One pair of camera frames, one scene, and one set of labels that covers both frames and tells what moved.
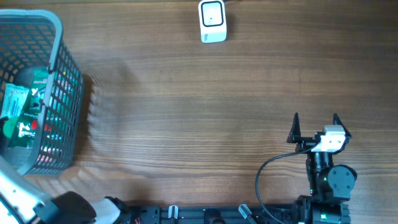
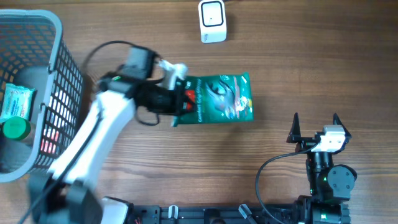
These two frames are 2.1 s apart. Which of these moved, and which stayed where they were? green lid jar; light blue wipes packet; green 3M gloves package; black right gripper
Moved: green 3M gloves package
Stayed: green lid jar; light blue wipes packet; black right gripper
